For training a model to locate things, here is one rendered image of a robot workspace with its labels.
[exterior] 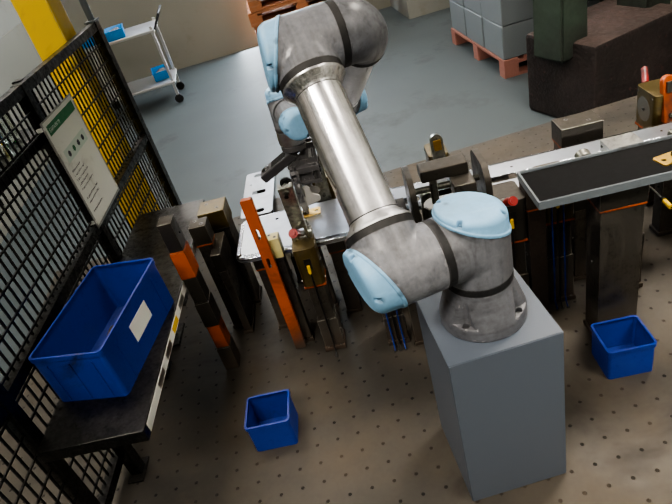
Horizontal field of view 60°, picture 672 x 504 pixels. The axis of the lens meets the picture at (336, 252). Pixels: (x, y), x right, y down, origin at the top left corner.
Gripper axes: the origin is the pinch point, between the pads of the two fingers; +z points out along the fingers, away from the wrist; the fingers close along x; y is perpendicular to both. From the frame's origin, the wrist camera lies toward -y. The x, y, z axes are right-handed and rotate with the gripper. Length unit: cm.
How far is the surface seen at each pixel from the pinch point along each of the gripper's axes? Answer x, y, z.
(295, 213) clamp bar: -21.2, 0.2, -10.9
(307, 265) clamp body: -25.1, -0.2, 2.1
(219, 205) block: 7.0, -24.8, -3.1
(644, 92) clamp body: 14, 102, -4
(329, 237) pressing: -14.8, 6.0, 2.0
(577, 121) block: 11, 81, -2
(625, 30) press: 204, 188, 45
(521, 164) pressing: 0, 61, 1
